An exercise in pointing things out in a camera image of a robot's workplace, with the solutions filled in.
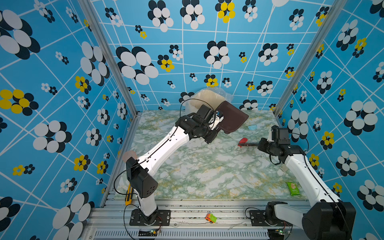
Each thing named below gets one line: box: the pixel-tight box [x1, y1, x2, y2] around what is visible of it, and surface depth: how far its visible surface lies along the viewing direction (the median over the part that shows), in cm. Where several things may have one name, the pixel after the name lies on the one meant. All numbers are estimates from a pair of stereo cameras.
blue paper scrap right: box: [248, 125, 257, 130], surface depth 113 cm
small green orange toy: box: [205, 213, 218, 224], surface depth 74 cm
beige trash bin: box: [189, 89, 226, 111], surface depth 99 cm
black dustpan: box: [215, 100, 249, 134], surface depth 77 cm
